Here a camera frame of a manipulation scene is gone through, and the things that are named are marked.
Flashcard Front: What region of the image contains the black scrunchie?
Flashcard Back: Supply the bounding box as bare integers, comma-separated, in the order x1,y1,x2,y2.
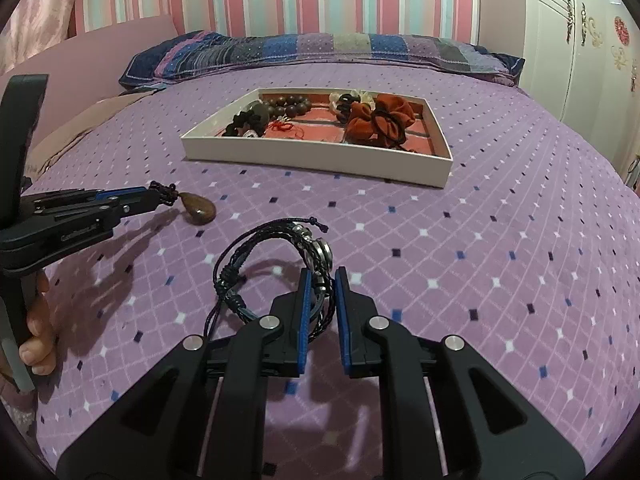
222,101,273,138

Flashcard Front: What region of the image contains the thick black hair tie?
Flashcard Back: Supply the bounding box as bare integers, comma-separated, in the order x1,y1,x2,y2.
334,92,358,123

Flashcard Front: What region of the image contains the floral patterned cloth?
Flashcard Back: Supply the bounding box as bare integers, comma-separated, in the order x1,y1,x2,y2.
0,400,36,442

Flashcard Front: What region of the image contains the white wardrobe with decals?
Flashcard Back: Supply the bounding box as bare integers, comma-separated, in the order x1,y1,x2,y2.
520,0,640,171

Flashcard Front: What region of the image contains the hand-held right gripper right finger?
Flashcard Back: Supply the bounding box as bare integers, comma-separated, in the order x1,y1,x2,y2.
334,265,586,480

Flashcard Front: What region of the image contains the red string bracelet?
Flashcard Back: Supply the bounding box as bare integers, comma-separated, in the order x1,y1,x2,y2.
265,116,306,140

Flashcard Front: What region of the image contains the cream bead bracelet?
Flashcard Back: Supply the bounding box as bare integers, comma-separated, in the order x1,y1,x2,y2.
327,89,376,111

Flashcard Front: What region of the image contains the purple diamond-pattern bedspread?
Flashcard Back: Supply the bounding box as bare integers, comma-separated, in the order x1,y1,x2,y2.
0,67,640,480

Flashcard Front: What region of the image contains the person's left hand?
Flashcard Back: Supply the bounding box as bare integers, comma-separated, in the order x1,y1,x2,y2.
20,269,59,377

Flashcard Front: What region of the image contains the black braided leather bracelet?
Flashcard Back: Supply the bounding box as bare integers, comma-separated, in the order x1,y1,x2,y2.
205,216,337,345

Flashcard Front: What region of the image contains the brown teardrop pendant necklace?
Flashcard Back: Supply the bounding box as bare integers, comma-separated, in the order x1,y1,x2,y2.
149,181,217,224

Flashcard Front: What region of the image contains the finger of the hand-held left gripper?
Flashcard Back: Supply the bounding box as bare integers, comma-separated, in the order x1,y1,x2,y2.
34,194,165,221
30,185,152,209

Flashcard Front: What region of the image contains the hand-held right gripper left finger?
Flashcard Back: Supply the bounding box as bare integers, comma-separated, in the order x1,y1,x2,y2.
57,267,313,480

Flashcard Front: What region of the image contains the pink headboard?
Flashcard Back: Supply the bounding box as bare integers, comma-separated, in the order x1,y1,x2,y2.
0,14,181,161

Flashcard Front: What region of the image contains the white tray with red lining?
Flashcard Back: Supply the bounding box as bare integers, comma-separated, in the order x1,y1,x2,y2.
180,87,455,190

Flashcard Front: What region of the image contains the brown wooden bead bracelet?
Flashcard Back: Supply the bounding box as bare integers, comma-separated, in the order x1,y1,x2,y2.
260,99,313,118

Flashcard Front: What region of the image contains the orange scrunchie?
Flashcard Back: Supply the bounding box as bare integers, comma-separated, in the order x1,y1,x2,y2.
342,92,423,151

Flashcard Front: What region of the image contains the beige bed sheet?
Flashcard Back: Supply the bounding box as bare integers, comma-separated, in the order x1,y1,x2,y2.
25,91,156,173

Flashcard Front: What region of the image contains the thin black hair tie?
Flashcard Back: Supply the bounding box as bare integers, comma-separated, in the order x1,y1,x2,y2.
372,102,418,153

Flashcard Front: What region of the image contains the pink floral curtain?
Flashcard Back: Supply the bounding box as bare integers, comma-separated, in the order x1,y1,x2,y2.
0,0,87,76

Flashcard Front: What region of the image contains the blue purple striped pillow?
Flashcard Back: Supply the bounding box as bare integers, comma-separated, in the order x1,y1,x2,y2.
119,31,526,92

